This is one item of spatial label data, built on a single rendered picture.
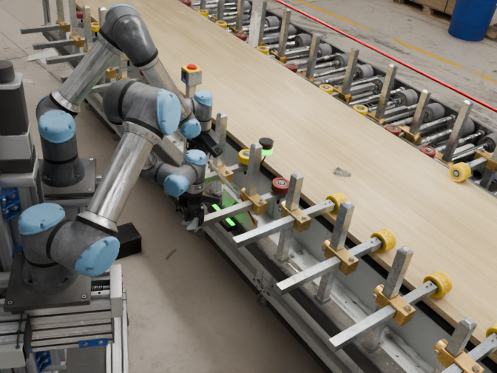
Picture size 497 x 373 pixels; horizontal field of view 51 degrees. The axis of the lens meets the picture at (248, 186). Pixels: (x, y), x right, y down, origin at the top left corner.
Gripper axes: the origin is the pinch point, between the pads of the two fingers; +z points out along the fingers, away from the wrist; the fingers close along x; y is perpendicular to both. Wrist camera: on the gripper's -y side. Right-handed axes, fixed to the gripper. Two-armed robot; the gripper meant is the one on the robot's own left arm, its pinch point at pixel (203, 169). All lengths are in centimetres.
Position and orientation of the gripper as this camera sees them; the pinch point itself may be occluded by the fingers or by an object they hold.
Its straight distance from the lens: 227.9
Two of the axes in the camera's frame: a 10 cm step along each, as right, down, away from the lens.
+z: -1.0, 8.0, 5.9
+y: -8.2, -4.0, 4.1
